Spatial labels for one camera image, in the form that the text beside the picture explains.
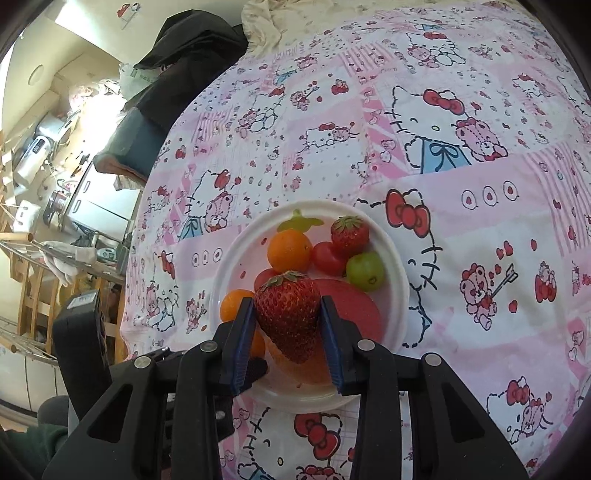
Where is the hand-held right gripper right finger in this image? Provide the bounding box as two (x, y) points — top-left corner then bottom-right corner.
(320, 295), (529, 480)

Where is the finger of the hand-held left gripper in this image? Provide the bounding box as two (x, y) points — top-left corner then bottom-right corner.
(246, 359), (270, 391)
(215, 394), (237, 440)

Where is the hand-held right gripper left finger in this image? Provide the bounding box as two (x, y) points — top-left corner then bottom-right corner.
(41, 298), (256, 480)

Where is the orange mandarin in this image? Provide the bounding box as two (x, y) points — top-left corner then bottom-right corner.
(249, 327), (267, 361)
(219, 288), (254, 324)
(268, 228), (314, 274)

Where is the large red strawberry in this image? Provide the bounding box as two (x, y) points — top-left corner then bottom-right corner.
(253, 271), (321, 365)

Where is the red cherry tomato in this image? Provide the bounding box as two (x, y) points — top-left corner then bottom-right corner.
(254, 268), (280, 291)
(310, 241), (349, 278)

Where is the white plastic plate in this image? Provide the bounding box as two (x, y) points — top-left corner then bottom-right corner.
(210, 200), (411, 414)

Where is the small red strawberry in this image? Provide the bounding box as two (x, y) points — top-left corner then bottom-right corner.
(330, 215), (370, 257)

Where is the wooden rack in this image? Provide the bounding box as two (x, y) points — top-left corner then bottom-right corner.
(0, 231), (125, 361)

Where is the steel pot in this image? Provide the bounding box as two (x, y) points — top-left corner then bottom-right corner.
(44, 189), (77, 227)

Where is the white cabinet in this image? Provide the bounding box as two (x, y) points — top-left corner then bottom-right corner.
(69, 161), (141, 236)

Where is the pink cartoon printed blanket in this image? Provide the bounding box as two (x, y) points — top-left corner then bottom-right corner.
(117, 0), (591, 480)

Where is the white rice cooker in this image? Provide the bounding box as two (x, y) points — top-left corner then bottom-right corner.
(16, 134), (57, 163)

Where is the blue chair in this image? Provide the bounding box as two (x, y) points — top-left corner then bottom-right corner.
(95, 111), (174, 183)

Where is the white plastic bag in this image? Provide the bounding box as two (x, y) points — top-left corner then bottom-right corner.
(119, 62), (158, 100)

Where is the black jacket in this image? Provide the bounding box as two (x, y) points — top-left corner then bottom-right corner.
(122, 11), (250, 134)

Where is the cream quilt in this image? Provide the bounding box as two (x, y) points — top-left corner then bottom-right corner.
(240, 0), (379, 54)

